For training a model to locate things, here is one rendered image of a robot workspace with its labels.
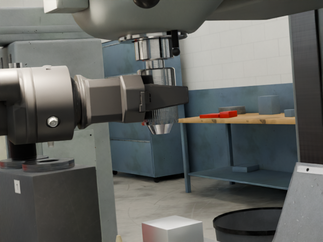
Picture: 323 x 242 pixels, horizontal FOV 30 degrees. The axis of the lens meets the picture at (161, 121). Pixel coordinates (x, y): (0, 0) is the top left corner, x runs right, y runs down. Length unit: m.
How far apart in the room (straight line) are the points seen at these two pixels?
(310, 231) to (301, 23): 0.35
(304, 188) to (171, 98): 0.42
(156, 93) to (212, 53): 7.14
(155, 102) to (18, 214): 0.43
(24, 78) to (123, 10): 0.13
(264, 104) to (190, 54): 2.00
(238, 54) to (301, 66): 6.36
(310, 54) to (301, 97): 0.08
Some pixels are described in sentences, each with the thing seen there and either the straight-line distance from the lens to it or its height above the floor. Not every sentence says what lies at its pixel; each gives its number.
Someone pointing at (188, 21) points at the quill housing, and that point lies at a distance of 0.70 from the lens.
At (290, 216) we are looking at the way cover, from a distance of 1.07.
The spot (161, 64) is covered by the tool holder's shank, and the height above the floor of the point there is 1.27.
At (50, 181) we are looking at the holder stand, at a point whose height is 1.11.
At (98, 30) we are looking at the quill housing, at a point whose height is 1.32.
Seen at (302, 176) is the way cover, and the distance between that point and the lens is 1.08.
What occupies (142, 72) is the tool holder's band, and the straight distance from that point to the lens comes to 0.73.
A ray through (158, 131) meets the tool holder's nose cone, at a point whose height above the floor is 1.19.
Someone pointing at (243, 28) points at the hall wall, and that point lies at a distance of 7.33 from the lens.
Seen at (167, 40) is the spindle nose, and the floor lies 1.30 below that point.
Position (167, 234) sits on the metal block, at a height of 1.07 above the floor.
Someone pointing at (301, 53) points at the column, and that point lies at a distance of 1.07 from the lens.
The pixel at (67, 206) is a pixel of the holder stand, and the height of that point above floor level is 1.06.
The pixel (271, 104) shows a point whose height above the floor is 0.99.
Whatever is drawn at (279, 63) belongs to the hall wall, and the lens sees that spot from 6.87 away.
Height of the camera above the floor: 1.24
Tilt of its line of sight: 3 degrees down
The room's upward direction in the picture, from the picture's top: 5 degrees counter-clockwise
